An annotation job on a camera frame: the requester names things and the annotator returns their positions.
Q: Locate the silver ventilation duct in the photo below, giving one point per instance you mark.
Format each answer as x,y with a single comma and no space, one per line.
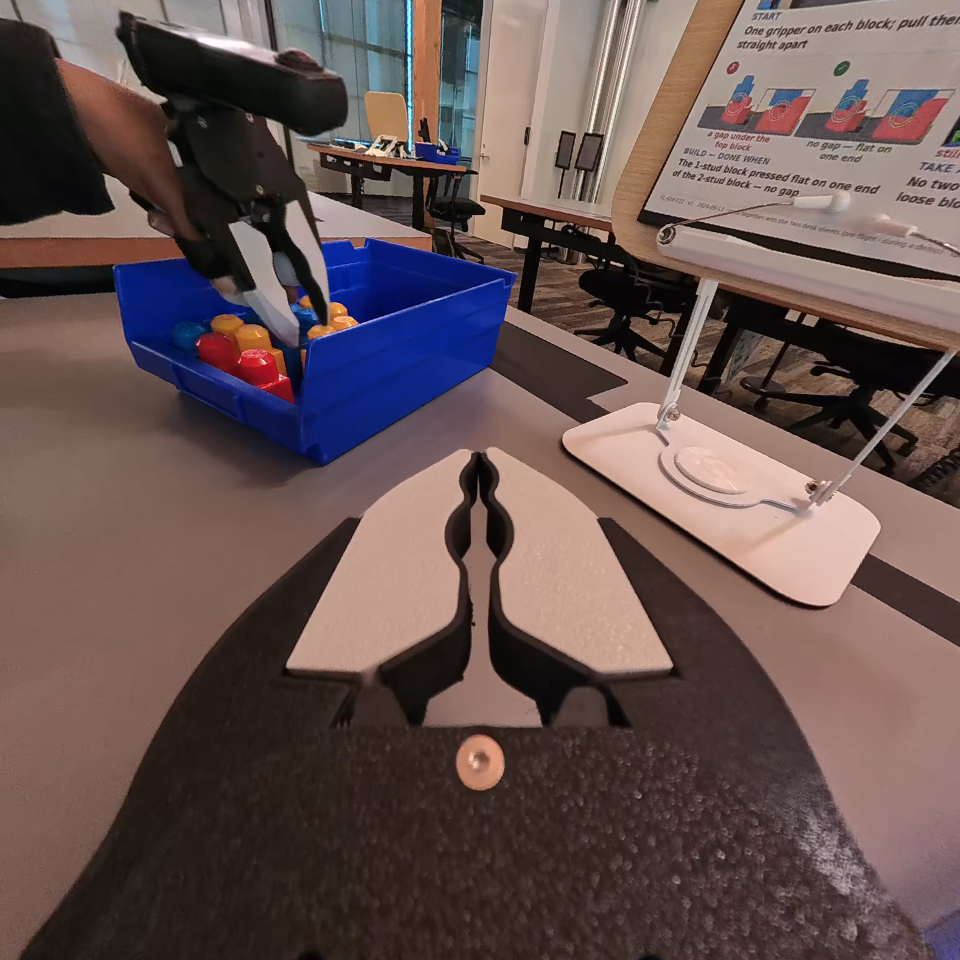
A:
615,60

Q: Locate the white door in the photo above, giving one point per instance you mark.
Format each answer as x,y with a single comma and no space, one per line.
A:
514,90

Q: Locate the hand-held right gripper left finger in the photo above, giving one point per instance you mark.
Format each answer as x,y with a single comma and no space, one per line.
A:
375,585

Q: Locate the far wooden desk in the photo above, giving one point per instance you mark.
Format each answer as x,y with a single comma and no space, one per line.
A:
390,159

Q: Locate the printed instruction sheet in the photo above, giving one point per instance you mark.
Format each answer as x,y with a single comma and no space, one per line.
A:
825,112

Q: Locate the pile of mega blocks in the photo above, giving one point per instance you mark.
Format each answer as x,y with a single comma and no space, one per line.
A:
247,360

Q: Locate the wall tablet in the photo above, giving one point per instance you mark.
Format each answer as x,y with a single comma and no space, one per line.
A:
565,150
589,152

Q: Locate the small far blue bin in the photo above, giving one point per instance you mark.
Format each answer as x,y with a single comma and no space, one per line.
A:
437,152

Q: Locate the wooden desk with black legs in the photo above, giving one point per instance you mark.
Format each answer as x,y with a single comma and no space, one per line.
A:
540,214

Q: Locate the person's left hand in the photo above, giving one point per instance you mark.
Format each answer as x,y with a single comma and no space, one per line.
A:
135,142

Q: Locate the wooden post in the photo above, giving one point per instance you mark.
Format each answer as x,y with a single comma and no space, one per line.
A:
427,67

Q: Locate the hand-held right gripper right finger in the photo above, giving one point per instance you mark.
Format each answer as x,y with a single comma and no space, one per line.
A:
577,585

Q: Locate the blue bin with block pile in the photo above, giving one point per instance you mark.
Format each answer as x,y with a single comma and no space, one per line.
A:
405,375

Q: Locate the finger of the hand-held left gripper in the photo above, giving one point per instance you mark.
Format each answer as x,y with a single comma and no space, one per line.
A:
262,285
309,247

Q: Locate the instruction sheet on white stand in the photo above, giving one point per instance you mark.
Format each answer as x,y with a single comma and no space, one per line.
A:
750,525

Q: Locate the person's left forearm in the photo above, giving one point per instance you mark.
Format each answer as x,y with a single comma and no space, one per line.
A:
45,127

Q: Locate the black office chair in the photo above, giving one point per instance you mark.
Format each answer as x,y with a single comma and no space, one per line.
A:
622,292
454,206
855,375

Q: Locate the far wooden board stand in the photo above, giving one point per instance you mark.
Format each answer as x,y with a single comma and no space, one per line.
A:
384,116

